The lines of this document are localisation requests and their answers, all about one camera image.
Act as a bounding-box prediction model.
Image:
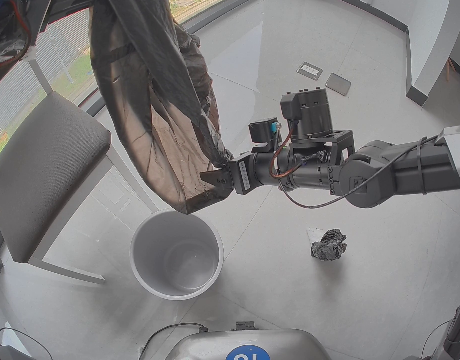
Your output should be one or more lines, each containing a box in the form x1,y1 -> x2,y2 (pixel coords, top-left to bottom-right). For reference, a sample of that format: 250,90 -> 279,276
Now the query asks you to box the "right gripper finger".
199,168 -> 235,199

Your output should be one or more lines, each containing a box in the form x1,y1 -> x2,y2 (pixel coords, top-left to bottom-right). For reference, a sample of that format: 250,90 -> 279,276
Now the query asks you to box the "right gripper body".
229,150 -> 292,195

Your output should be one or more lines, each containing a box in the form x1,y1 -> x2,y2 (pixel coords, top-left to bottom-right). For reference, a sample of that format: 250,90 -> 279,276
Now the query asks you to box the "black plastic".
310,228 -> 348,262

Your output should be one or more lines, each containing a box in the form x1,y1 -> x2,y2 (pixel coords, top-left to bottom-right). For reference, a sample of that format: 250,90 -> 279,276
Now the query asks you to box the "black plastic bag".
88,0 -> 234,215

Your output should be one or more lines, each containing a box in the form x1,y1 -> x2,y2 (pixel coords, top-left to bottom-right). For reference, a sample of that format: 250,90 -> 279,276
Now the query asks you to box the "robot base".
160,321 -> 332,360

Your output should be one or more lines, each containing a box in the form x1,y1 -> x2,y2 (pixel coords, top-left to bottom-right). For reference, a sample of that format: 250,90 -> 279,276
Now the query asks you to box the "white trash bin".
130,208 -> 225,301

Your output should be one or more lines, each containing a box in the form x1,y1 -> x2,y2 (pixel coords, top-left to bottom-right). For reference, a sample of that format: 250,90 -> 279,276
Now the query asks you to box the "grey seat white chair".
0,56 -> 157,285

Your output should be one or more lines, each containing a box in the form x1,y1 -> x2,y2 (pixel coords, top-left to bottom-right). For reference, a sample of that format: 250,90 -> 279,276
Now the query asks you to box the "window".
0,0 -> 287,273

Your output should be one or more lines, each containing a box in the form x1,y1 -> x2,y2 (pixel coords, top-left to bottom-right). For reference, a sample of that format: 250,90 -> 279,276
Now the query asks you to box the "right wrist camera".
248,117 -> 282,154

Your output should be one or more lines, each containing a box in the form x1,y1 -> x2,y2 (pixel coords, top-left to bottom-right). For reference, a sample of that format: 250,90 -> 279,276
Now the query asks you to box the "black cable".
139,323 -> 209,360
279,135 -> 441,208

